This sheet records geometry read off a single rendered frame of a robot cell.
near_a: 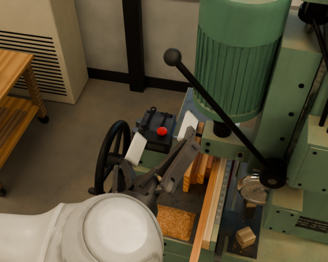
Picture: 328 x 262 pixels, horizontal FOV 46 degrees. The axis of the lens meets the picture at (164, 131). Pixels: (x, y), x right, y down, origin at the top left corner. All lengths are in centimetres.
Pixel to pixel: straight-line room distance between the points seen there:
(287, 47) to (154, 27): 174
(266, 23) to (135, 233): 50
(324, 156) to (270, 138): 19
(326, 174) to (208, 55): 34
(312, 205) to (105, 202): 79
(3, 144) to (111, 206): 199
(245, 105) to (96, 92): 198
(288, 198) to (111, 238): 66
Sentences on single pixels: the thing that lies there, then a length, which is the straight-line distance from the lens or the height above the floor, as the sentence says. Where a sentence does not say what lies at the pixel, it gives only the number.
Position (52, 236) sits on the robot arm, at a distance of 41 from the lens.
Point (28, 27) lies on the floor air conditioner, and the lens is 242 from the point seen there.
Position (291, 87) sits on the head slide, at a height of 133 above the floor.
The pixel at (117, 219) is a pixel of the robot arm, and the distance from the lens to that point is 37.
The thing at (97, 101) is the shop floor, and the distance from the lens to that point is 270.
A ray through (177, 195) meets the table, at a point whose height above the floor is 90.
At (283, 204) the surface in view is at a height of 108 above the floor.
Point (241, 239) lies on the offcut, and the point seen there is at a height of 84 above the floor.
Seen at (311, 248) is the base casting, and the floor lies 80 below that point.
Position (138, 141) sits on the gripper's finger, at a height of 127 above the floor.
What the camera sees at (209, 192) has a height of 94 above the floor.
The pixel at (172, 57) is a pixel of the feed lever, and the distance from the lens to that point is 73.
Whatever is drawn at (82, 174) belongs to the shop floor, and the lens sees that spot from 232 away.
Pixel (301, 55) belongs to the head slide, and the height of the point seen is 141.
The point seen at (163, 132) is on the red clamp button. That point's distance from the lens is 112.
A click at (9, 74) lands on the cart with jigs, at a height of 53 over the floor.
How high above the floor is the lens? 187
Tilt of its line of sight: 49 degrees down
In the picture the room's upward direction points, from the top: straight up
